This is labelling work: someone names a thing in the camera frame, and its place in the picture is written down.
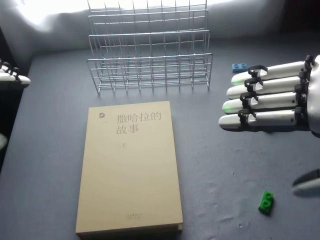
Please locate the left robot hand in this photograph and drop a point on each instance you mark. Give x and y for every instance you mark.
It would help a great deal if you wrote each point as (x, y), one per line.
(15, 77)

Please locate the green toy brick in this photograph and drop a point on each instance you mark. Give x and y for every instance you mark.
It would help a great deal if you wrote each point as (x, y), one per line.
(266, 203)

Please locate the beige paperback book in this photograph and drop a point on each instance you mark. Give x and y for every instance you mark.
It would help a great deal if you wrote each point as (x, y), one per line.
(130, 170)

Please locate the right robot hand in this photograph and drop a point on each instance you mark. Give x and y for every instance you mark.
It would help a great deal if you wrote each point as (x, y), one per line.
(275, 85)

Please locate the blue toy brick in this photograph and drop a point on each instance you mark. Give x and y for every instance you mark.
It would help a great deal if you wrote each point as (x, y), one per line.
(239, 68)

